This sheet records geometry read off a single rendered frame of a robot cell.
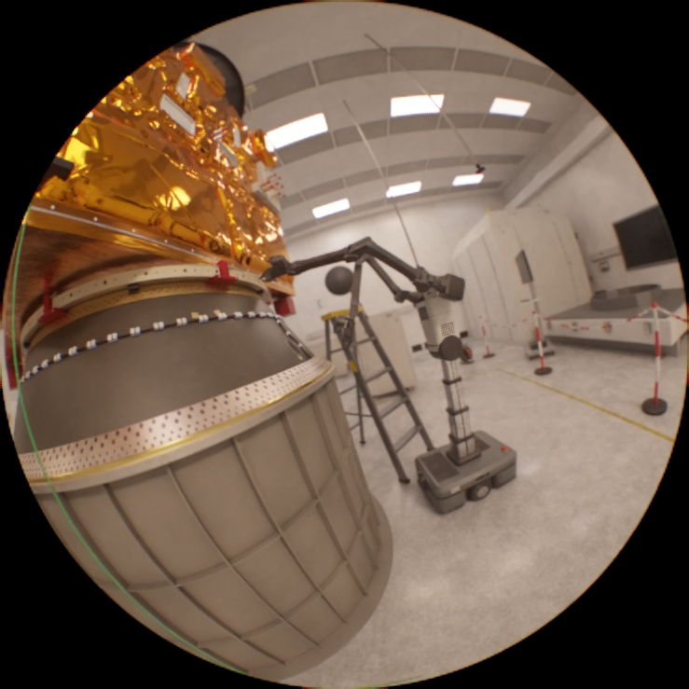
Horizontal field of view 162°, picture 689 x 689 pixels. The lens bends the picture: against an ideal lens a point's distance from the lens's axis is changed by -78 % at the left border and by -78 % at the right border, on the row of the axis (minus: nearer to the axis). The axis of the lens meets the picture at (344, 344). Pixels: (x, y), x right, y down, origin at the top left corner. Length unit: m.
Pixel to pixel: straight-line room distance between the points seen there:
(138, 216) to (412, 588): 1.94
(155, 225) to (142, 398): 0.59
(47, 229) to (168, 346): 0.51
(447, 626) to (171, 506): 1.19
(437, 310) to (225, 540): 1.42
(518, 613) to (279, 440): 1.30
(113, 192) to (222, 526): 1.00
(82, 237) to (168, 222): 0.36
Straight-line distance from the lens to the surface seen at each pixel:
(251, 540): 0.80
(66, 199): 0.84
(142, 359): 0.77
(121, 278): 0.94
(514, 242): 6.22
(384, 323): 4.27
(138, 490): 0.70
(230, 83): 3.19
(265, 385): 0.78
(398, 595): 1.47
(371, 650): 1.37
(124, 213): 0.90
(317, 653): 1.41
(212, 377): 0.74
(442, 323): 1.44
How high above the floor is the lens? 1.30
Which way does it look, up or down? 2 degrees down
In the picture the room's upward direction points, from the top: 16 degrees counter-clockwise
